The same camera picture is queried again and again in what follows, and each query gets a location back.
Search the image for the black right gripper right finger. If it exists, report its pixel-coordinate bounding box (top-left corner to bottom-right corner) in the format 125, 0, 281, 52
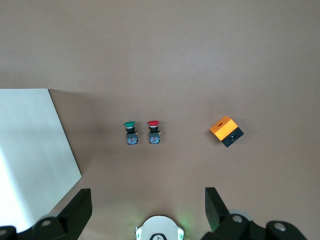
201, 187, 309, 240

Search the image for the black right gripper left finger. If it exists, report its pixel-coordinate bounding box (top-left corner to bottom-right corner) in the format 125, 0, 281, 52
0, 188, 93, 240

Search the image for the red mushroom push button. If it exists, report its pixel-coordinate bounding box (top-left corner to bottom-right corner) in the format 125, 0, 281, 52
147, 120, 161, 145

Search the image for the yellow and black button box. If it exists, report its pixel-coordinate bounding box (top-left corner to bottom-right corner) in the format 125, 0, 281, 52
209, 115, 245, 149

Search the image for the green mushroom push button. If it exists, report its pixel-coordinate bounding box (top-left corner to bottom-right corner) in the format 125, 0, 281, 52
123, 120, 140, 146

